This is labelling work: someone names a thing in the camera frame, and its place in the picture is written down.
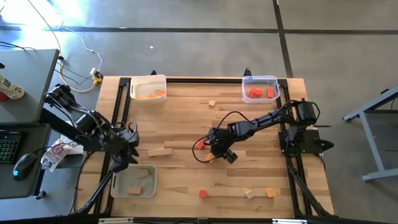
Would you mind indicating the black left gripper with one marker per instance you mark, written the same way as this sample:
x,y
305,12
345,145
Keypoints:
x,y
122,146

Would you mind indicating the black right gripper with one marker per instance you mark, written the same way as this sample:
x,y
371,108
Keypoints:
x,y
222,141

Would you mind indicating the long orange wooden block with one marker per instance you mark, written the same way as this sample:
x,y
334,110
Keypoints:
x,y
210,157

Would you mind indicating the long natural wooden block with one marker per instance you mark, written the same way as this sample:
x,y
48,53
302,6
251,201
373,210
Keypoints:
x,y
160,152

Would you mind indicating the red wooden cube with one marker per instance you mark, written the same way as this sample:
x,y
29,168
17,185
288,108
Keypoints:
x,y
259,93
202,193

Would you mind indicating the natural wooden cube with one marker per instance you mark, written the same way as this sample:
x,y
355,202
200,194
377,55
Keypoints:
x,y
249,194
211,103

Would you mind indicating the orange wooden cube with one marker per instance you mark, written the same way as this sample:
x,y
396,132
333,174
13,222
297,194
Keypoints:
x,y
270,193
151,96

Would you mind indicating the long red wooden block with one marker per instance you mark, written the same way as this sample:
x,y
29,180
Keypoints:
x,y
270,92

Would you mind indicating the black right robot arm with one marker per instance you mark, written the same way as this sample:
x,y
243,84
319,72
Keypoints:
x,y
264,119

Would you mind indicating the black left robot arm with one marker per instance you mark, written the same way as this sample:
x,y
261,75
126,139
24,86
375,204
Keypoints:
x,y
84,123

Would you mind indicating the grey translucent plastic bin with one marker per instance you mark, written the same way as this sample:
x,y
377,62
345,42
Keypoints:
x,y
124,180

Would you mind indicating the white opaque plastic bin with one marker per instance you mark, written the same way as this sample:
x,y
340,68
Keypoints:
x,y
148,87

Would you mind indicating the crumpled printed paper bag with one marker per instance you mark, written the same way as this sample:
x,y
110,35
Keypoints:
x,y
56,155

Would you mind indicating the clear plastic bin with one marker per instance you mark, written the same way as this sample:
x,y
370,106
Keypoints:
x,y
260,82

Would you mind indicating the white power adapter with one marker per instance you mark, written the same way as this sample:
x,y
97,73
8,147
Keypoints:
x,y
93,72

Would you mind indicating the black computer mouse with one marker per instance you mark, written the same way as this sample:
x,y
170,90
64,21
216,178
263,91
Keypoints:
x,y
23,166

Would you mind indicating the black backlit keyboard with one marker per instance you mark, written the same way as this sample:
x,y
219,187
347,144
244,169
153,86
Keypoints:
x,y
8,151

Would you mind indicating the grey desk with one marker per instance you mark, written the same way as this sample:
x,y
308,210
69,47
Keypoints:
x,y
28,74

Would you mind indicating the white printed bottle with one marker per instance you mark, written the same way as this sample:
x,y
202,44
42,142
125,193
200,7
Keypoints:
x,y
12,90

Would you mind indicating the silver metal bracket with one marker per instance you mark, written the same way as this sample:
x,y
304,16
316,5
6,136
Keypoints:
x,y
115,221
289,221

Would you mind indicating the black aluminium table frame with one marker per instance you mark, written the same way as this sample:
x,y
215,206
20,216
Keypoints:
x,y
202,80

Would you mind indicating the grey metal stand frame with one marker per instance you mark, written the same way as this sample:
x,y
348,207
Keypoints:
x,y
370,137

